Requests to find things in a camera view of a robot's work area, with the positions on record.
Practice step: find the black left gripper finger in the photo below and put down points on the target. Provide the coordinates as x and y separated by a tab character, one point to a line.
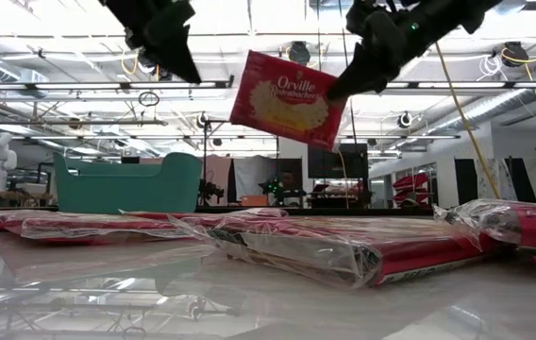
173	47

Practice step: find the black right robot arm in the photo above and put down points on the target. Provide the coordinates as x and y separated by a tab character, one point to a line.
466	11

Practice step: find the black monitor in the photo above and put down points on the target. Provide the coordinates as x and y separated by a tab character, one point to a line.
329	163

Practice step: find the person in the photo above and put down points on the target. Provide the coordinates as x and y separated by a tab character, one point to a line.
288	181

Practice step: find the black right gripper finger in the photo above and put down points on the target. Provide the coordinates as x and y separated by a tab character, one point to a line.
364	78

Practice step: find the silver ceiling duct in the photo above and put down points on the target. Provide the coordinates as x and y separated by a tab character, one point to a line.
508	101

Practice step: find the teal plastic basket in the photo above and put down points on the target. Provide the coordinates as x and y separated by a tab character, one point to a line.
126	189

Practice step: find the black aluminium table frame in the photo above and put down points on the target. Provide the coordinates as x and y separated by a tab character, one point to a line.
343	211

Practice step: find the orange box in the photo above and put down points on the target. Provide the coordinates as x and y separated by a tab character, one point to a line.
255	200

